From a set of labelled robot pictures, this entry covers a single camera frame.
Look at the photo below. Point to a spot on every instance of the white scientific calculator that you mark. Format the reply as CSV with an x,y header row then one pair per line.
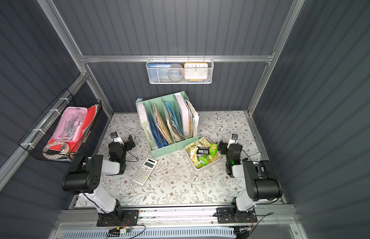
x,y
144,172

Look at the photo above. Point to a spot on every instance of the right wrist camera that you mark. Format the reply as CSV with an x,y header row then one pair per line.
x,y
233,139

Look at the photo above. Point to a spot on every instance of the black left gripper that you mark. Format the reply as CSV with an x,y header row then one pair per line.
x,y
125,144

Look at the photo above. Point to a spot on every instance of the white plastic storage box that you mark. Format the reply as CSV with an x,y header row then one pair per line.
x,y
200,162

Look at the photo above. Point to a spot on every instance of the yellow white alarm clock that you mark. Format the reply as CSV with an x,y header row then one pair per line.
x,y
196,71

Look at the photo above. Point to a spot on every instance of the black cookie packet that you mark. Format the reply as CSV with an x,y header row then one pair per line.
x,y
203,150

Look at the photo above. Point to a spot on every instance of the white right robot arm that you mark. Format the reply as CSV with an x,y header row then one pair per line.
x,y
262,185

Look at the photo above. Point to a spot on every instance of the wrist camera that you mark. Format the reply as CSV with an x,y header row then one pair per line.
x,y
116,138
233,139

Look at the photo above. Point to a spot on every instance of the blue box in basket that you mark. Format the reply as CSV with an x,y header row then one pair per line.
x,y
155,69

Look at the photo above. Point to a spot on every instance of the mint green file organizer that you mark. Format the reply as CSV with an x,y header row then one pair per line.
x,y
165,113

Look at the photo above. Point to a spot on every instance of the black wire side basket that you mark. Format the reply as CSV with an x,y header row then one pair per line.
x,y
38,136

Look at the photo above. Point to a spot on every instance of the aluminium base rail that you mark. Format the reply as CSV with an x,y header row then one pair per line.
x,y
183,216

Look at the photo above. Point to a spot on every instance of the pink plastic pencil case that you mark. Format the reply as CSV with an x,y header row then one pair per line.
x,y
70,124

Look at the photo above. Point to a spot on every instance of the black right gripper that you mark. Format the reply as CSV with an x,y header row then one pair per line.
x,y
223,146

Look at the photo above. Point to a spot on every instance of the blue folder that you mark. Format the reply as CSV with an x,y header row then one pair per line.
x,y
158,138

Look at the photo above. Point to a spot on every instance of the grey tape roll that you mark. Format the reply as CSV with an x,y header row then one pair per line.
x,y
175,72

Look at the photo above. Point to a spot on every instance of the white wire wall basket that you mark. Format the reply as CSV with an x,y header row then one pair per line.
x,y
164,77

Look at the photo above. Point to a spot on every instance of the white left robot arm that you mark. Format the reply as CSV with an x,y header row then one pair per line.
x,y
84,174

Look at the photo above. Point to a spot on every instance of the clear tape roll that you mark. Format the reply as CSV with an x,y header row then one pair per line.
x,y
56,147

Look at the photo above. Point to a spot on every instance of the green cookie packet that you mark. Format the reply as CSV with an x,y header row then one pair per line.
x,y
213,149

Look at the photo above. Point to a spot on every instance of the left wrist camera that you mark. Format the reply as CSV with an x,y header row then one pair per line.
x,y
116,138

